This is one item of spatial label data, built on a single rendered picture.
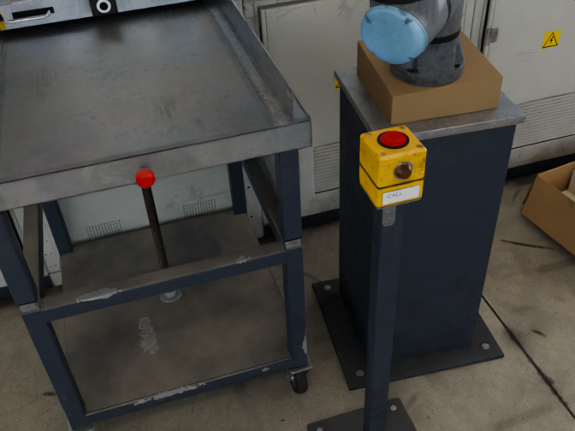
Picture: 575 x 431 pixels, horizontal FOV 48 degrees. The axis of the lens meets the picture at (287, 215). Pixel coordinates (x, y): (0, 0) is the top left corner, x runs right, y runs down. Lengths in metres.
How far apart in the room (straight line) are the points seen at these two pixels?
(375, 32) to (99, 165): 0.53
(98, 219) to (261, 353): 0.71
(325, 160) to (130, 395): 0.95
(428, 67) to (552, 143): 1.26
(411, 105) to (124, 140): 0.57
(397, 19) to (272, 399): 1.05
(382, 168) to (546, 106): 1.48
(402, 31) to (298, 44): 0.75
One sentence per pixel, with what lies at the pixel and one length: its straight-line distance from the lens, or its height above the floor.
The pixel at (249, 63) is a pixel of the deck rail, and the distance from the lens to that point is 1.39.
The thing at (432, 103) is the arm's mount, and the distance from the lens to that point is 1.37.
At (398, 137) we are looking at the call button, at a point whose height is 0.91.
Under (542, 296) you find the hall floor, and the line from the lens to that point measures 2.11.
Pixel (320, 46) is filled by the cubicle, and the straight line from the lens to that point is 1.89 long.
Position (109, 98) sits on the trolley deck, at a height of 0.85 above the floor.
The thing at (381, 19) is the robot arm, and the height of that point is 1.01.
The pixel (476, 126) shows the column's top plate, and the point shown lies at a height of 0.74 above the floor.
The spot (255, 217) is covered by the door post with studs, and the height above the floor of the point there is 0.09.
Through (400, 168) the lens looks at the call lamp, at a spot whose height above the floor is 0.88.
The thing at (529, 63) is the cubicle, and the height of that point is 0.48.
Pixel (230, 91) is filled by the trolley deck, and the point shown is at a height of 0.85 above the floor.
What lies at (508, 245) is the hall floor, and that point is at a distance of 2.25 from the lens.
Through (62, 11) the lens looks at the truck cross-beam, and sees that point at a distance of 1.68.
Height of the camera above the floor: 1.45
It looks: 39 degrees down
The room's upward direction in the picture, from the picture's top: 3 degrees counter-clockwise
